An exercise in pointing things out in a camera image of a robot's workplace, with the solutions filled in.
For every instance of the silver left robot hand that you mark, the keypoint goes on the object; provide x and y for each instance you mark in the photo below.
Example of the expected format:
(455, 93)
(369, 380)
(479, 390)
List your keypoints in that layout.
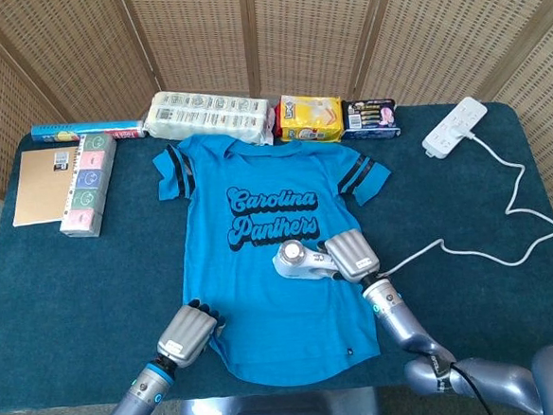
(188, 332)

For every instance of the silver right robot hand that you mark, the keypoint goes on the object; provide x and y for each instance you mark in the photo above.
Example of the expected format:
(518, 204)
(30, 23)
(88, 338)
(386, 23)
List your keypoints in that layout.
(353, 254)

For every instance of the white handheld garment steamer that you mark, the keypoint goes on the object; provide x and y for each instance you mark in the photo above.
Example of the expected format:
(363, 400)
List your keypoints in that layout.
(292, 261)

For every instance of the blue Carolina Panthers T-shirt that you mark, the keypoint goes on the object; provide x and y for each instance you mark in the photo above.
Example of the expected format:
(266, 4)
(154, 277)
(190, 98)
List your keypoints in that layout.
(265, 322)

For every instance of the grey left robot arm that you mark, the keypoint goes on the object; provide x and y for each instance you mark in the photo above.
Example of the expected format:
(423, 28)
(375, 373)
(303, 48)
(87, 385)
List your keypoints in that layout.
(136, 405)

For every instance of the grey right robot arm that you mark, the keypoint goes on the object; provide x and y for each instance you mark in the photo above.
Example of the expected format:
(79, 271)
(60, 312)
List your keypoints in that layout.
(398, 317)

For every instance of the dark teal table top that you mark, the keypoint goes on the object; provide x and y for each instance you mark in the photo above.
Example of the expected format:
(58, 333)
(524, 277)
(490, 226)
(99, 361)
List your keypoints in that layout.
(73, 288)

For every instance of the dark blue sanitary pad pack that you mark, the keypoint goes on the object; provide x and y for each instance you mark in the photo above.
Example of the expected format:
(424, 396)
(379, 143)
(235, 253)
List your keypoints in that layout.
(370, 118)

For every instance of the yellow wipes pack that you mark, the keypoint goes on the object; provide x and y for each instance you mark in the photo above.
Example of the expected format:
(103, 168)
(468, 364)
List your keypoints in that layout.
(308, 117)

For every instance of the red packet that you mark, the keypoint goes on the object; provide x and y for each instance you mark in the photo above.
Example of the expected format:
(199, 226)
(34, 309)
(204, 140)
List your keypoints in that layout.
(278, 129)

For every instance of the white power strip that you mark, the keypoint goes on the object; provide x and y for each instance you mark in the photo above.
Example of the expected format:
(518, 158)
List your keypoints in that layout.
(451, 131)

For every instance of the pastel pocket tissue pack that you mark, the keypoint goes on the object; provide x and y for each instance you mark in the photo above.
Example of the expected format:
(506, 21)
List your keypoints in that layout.
(87, 183)

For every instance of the white toilet paper pack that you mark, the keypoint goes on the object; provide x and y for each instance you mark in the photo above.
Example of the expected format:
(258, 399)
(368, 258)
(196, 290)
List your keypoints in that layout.
(203, 115)

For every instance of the brown notebook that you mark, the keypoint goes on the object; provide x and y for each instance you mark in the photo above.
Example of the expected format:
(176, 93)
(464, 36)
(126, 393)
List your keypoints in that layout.
(38, 186)

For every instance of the blue red food wrap box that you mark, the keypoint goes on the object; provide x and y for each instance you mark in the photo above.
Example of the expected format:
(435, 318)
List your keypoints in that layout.
(62, 132)

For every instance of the wicker folding screen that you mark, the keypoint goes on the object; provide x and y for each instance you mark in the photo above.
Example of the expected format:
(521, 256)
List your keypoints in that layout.
(198, 32)

